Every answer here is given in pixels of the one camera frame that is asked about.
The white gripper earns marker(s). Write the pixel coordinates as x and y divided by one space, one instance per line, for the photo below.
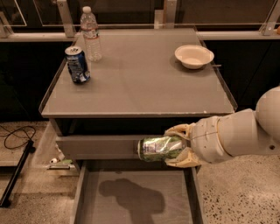
205 139

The green soda can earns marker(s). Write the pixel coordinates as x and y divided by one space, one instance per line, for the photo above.
153 149

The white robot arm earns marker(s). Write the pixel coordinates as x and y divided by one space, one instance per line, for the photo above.
220 138

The grey drawer cabinet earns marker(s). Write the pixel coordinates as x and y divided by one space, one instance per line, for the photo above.
138 88

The grey open middle drawer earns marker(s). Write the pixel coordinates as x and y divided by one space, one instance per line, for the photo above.
135 192

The grey top drawer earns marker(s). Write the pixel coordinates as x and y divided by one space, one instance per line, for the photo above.
78 147

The blue soda can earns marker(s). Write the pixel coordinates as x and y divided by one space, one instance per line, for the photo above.
77 64

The white bowl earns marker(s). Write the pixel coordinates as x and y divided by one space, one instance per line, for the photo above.
193 56

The small debris on floor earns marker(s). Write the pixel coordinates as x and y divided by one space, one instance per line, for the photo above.
60 162

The clear plastic water bottle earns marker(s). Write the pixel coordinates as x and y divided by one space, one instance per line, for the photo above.
91 35

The black metal floor bar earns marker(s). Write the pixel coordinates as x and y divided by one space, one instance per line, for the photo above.
28 149

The metal window rail frame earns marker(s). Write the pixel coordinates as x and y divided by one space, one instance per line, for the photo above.
59 20

